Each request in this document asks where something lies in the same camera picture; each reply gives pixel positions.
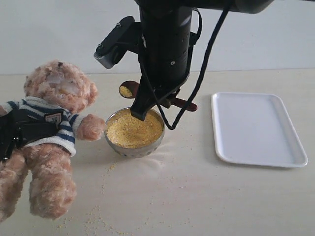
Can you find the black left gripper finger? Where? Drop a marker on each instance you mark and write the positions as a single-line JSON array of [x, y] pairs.
[[29, 130]]

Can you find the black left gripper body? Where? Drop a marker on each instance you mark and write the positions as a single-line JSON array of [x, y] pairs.
[[11, 133]]

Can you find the white rectangular plastic tray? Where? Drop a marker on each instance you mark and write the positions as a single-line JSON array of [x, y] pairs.
[[255, 129]]

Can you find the dark red wooden spoon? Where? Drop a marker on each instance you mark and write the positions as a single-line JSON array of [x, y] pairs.
[[128, 89]]

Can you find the steel bowl of yellow grain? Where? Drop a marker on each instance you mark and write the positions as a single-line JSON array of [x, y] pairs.
[[131, 137]]

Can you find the beige teddy bear striped sweater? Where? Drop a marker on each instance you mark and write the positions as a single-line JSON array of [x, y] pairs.
[[58, 92]]

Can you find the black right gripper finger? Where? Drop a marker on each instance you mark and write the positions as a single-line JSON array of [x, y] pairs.
[[143, 98], [171, 99]]

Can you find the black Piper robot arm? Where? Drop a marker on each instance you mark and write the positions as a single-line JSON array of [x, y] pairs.
[[162, 7]]

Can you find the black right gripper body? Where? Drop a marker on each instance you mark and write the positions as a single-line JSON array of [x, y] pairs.
[[166, 44]]

